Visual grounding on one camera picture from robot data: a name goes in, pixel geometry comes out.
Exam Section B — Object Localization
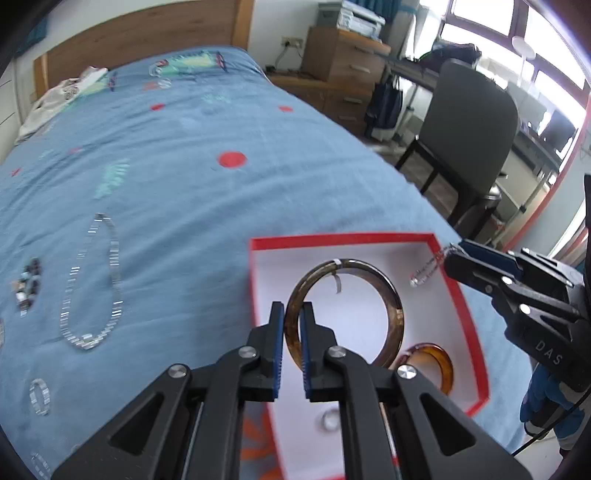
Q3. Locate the black backpack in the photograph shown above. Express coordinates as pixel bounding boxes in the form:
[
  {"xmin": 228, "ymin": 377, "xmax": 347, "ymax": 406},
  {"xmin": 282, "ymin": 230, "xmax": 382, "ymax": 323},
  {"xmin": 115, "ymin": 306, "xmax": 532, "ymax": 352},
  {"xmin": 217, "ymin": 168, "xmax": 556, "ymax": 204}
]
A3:
[{"xmin": 418, "ymin": 44, "xmax": 482, "ymax": 66}]

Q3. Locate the low wooden cabinet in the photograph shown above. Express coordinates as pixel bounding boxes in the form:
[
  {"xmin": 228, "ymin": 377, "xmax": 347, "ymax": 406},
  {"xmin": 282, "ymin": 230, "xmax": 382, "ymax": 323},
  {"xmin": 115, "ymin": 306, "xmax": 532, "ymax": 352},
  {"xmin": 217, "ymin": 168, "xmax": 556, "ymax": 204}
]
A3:
[{"xmin": 268, "ymin": 74, "xmax": 376, "ymax": 137}]

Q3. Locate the silver chain bracelet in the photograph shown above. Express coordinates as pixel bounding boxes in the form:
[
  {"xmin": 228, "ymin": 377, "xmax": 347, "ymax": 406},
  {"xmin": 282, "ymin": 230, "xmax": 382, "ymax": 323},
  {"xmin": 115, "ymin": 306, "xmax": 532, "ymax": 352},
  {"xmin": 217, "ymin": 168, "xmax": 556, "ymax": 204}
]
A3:
[{"xmin": 409, "ymin": 244, "xmax": 455, "ymax": 288}]

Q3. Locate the desk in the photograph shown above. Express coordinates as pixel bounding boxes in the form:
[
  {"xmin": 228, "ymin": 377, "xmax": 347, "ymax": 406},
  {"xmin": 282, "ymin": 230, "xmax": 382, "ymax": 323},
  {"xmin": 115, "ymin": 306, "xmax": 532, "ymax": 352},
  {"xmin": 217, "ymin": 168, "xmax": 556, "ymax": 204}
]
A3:
[{"xmin": 388, "ymin": 58, "xmax": 573, "ymax": 178}]

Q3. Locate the person's right hand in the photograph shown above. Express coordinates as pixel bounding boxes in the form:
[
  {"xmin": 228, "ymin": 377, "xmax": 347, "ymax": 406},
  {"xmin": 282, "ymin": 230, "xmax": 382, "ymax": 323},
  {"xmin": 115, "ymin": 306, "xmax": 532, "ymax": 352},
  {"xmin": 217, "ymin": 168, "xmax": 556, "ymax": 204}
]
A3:
[{"xmin": 519, "ymin": 364, "xmax": 585, "ymax": 456}]

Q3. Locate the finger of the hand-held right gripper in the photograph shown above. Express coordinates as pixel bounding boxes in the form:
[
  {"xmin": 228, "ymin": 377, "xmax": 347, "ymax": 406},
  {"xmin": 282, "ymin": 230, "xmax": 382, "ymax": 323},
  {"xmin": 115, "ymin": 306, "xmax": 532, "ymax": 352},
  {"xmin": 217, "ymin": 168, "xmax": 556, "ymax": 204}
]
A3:
[
  {"xmin": 458, "ymin": 239, "xmax": 528, "ymax": 281},
  {"xmin": 442, "ymin": 251, "xmax": 581, "ymax": 325}
]

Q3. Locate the teal curtain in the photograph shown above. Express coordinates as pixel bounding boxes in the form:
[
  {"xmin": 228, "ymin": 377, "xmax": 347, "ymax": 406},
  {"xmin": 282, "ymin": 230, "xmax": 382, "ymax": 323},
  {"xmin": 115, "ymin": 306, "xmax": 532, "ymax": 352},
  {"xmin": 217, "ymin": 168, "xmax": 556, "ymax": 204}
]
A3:
[{"xmin": 14, "ymin": 21, "xmax": 48, "ymax": 57}]

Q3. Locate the red jewelry box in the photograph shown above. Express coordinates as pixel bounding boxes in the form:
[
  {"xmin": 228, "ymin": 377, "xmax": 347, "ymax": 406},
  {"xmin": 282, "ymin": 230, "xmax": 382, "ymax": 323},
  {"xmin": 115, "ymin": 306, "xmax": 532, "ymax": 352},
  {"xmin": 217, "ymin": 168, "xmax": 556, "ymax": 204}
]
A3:
[{"xmin": 248, "ymin": 233, "xmax": 490, "ymax": 480}]

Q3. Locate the wooden bed headboard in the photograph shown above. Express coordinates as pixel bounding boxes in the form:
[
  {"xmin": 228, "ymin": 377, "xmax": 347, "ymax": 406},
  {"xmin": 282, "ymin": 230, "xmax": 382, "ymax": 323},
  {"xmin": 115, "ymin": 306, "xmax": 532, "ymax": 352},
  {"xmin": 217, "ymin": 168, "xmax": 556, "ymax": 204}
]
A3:
[{"xmin": 33, "ymin": 0, "xmax": 254, "ymax": 93}]

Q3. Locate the silver link necklace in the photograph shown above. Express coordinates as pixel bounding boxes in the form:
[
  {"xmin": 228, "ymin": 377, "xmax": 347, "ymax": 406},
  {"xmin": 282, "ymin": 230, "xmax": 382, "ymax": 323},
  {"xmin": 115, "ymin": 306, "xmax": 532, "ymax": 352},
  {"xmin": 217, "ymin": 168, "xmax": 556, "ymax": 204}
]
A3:
[{"xmin": 59, "ymin": 212, "xmax": 124, "ymax": 352}]

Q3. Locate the black cable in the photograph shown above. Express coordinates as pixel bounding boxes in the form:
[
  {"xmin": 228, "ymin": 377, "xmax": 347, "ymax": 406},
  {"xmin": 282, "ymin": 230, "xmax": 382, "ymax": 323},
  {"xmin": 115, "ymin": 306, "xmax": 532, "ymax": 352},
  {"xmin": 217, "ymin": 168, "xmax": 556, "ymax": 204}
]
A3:
[{"xmin": 512, "ymin": 401, "xmax": 583, "ymax": 457}]

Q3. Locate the navy tote bag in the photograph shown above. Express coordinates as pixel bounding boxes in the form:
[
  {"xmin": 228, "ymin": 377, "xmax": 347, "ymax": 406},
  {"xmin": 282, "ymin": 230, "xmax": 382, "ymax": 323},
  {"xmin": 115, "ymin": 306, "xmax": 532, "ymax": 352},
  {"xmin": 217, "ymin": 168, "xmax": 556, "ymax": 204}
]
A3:
[{"xmin": 367, "ymin": 76, "xmax": 405, "ymax": 139}]

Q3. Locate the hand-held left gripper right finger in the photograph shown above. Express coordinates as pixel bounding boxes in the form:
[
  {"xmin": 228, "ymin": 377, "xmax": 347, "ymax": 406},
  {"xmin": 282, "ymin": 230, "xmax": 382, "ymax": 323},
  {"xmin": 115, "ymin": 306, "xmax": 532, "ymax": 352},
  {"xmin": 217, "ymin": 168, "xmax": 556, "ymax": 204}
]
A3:
[{"xmin": 299, "ymin": 301, "xmax": 530, "ymax": 480}]

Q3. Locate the amber bangle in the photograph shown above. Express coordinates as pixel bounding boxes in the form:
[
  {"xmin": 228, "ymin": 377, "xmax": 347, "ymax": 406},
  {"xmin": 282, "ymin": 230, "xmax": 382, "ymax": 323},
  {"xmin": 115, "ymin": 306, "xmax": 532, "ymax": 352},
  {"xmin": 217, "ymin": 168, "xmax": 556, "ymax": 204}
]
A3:
[{"xmin": 401, "ymin": 342, "xmax": 455, "ymax": 396}]

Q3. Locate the blue printed blanket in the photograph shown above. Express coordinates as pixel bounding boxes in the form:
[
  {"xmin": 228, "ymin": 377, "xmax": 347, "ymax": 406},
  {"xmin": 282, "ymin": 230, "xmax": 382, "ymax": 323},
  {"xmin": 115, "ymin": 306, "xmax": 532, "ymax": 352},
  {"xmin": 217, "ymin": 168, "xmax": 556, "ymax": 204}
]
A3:
[{"xmin": 0, "ymin": 45, "xmax": 532, "ymax": 480}]

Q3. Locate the white garment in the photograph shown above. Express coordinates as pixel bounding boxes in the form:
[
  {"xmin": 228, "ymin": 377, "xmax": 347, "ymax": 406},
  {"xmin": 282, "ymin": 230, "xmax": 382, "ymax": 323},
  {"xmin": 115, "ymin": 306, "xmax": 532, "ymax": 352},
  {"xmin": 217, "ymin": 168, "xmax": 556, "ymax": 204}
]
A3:
[{"xmin": 18, "ymin": 67, "xmax": 112, "ymax": 139}]

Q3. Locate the dark tortoiseshell bangle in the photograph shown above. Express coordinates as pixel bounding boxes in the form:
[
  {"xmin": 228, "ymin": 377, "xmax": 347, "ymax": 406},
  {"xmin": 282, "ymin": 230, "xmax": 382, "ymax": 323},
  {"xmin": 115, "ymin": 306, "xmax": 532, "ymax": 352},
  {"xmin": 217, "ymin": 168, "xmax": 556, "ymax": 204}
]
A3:
[{"xmin": 283, "ymin": 259, "xmax": 406, "ymax": 370}]

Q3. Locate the computer monitor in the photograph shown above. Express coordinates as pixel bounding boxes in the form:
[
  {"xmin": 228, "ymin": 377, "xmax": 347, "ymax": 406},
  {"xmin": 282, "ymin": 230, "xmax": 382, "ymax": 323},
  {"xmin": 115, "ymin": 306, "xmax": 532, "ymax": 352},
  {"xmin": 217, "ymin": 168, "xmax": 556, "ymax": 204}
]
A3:
[{"xmin": 538, "ymin": 111, "xmax": 578, "ymax": 155}]

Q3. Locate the grey chair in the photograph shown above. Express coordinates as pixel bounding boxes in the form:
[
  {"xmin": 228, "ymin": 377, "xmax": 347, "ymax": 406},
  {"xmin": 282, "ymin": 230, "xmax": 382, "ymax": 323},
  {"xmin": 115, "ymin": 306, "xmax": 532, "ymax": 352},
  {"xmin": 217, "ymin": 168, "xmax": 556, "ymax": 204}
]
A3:
[{"xmin": 394, "ymin": 59, "xmax": 520, "ymax": 228}]

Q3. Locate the white round lamp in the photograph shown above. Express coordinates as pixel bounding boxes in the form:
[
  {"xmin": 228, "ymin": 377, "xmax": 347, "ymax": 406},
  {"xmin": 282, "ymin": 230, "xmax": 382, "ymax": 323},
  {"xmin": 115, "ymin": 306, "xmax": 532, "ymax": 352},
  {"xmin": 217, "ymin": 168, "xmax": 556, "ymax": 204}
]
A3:
[{"xmin": 512, "ymin": 34, "xmax": 539, "ymax": 87}]

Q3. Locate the white wardrobe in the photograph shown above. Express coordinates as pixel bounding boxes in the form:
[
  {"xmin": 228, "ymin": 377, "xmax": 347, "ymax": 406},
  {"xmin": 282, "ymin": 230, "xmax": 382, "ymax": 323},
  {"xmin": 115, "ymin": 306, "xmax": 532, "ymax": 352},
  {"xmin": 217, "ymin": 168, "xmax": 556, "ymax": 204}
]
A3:
[{"xmin": 0, "ymin": 69, "xmax": 25, "ymax": 132}]

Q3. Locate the white printer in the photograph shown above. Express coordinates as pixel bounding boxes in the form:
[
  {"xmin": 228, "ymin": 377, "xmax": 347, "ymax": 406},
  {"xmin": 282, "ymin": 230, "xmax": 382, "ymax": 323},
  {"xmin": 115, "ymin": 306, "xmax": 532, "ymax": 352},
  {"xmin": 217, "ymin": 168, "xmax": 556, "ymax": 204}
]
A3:
[{"xmin": 336, "ymin": 0, "xmax": 387, "ymax": 43}]

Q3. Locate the dark beaded bracelet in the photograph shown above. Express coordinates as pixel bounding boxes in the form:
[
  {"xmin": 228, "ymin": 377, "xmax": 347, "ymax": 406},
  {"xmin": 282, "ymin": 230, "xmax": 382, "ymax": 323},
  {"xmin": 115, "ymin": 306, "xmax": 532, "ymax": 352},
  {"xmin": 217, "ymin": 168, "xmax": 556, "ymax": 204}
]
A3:
[{"xmin": 11, "ymin": 257, "xmax": 44, "ymax": 317}]

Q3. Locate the wooden drawer chest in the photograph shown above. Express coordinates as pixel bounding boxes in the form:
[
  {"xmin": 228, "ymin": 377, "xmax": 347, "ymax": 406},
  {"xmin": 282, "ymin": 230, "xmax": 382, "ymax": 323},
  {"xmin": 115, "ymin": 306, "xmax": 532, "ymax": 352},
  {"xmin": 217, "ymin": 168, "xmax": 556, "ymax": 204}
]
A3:
[{"xmin": 302, "ymin": 26, "xmax": 392, "ymax": 83}]

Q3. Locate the window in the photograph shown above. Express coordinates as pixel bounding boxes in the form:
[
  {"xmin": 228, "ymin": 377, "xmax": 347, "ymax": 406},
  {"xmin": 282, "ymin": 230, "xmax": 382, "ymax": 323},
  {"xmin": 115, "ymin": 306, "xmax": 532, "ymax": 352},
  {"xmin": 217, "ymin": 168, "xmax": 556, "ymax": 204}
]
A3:
[{"xmin": 420, "ymin": 0, "xmax": 591, "ymax": 97}]

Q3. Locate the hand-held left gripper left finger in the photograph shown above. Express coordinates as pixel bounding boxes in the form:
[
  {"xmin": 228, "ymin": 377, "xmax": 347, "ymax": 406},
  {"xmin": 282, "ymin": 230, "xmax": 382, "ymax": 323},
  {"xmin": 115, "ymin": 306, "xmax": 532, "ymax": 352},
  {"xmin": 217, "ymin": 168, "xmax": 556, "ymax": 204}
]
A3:
[{"xmin": 51, "ymin": 301, "xmax": 284, "ymax": 480}]

